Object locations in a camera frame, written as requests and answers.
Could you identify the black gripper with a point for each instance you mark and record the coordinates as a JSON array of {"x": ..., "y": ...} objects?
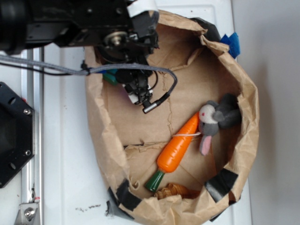
[{"x": 133, "y": 46}]

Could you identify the green wooden block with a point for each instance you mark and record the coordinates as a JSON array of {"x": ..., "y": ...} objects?
[{"x": 109, "y": 76}]

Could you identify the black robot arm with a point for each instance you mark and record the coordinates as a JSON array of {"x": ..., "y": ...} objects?
[{"x": 28, "y": 24}]

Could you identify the orange plastic toy carrot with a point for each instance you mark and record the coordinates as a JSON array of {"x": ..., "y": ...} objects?
[{"x": 172, "y": 154}]

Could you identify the grey plush bunny toy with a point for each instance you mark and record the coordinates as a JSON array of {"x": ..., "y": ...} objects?
[{"x": 214, "y": 116}]

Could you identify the brown toy croissant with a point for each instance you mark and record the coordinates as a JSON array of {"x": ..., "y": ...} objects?
[{"x": 173, "y": 189}]

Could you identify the white plastic tray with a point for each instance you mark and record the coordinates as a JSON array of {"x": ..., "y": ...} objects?
[{"x": 73, "y": 189}]

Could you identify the aluminium extrusion rail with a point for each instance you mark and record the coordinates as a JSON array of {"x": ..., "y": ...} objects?
[{"x": 32, "y": 174}]

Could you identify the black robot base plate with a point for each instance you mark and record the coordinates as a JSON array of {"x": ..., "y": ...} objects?
[{"x": 16, "y": 134}]

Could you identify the metal corner bracket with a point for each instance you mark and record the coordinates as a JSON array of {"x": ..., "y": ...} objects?
[{"x": 28, "y": 214}]

